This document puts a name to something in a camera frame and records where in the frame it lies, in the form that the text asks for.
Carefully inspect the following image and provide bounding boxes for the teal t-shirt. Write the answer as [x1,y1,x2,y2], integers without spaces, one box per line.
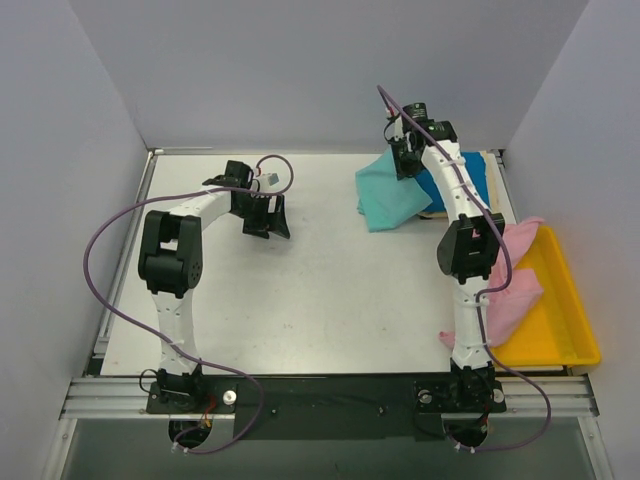
[355,148,433,233]

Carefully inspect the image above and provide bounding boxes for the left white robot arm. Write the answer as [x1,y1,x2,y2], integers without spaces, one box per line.
[138,160,292,412]

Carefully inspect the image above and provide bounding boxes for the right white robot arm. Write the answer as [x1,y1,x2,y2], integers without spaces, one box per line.
[388,102,505,409]

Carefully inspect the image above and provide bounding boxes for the folded blue t-shirt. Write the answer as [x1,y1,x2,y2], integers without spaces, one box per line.
[415,152,490,216]

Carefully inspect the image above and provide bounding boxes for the folded cream t-shirt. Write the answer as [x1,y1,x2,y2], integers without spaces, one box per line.
[419,151,501,219]

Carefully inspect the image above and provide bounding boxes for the pink t-shirt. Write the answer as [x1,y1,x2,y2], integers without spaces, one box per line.
[437,214,546,353]

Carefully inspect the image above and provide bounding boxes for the yellow plastic tray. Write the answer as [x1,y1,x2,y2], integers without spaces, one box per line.
[493,226,601,370]

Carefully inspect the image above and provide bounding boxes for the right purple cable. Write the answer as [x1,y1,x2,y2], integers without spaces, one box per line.
[375,84,553,454]

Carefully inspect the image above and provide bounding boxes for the purple cable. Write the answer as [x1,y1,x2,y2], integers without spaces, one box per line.
[375,84,553,454]
[82,153,296,456]

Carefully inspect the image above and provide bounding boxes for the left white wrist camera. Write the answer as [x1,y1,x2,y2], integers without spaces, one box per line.
[250,170,282,196]

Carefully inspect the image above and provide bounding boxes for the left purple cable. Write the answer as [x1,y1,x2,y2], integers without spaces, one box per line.
[82,153,296,456]

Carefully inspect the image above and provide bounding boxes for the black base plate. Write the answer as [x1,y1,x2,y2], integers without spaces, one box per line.
[145,370,506,443]

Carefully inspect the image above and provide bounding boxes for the aluminium table frame rail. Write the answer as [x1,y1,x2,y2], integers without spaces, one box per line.
[63,148,598,418]

